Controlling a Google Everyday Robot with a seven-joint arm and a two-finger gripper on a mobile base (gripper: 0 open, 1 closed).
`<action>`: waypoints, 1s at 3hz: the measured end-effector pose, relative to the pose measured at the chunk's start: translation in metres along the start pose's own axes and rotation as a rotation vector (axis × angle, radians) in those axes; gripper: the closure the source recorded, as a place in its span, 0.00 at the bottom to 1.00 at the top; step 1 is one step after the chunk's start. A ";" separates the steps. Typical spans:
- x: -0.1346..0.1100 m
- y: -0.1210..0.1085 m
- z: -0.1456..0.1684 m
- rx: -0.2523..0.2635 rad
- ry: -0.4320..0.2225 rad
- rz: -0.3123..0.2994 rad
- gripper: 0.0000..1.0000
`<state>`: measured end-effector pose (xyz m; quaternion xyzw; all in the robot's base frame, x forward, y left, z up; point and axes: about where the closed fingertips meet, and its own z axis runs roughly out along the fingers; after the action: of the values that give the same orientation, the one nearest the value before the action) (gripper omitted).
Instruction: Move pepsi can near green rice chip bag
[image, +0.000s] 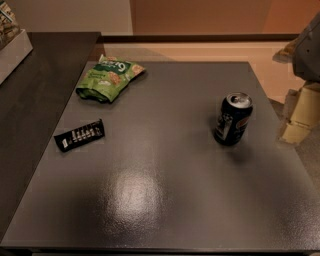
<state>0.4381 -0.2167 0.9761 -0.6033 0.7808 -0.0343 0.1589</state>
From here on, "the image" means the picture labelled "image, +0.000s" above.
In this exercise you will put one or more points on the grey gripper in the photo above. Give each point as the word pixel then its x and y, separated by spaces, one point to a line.
pixel 308 55

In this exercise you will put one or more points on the dark blue pepsi can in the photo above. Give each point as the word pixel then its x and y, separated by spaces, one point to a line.
pixel 235 112

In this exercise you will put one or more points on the green rice chip bag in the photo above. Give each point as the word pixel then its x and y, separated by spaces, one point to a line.
pixel 105 81

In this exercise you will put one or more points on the black snack bar wrapper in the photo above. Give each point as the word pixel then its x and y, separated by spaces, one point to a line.
pixel 80 136

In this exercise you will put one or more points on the white snack tray box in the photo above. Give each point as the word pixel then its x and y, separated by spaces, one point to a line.
pixel 14 53

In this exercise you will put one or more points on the snack packets in tray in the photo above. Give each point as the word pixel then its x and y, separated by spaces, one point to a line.
pixel 9 27

